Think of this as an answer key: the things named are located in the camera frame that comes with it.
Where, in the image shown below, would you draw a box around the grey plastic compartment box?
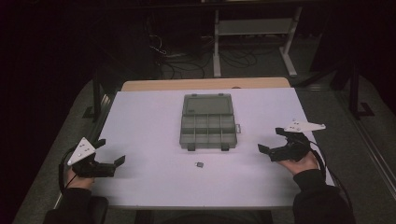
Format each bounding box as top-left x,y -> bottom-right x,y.
178,92 -> 243,153

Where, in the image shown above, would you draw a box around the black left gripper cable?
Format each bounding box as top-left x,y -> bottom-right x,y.
58,146 -> 78,195

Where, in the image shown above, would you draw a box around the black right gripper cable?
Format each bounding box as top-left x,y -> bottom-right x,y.
306,139 -> 354,214

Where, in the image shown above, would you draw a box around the black floor cables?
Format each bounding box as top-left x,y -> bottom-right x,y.
144,18 -> 260,80

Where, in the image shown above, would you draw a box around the person's right hand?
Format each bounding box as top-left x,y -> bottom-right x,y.
276,150 -> 320,177

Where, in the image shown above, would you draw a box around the aluminium floor rail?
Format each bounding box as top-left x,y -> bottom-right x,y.
337,91 -> 396,202

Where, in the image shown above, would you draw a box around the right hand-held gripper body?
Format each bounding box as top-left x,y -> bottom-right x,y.
269,119 -> 327,162

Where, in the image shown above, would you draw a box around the white metal desk frame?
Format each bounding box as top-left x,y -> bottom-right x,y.
212,5 -> 304,78

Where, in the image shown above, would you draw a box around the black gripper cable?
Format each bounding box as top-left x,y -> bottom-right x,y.
58,146 -> 78,195
306,139 -> 354,214

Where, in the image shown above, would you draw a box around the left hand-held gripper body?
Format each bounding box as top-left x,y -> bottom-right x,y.
66,136 -> 116,179

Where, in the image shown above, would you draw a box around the person's left hand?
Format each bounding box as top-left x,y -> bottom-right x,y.
65,167 -> 95,191

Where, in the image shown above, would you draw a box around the black metal stand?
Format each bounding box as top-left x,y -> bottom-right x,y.
347,60 -> 375,120
81,69 -> 110,123

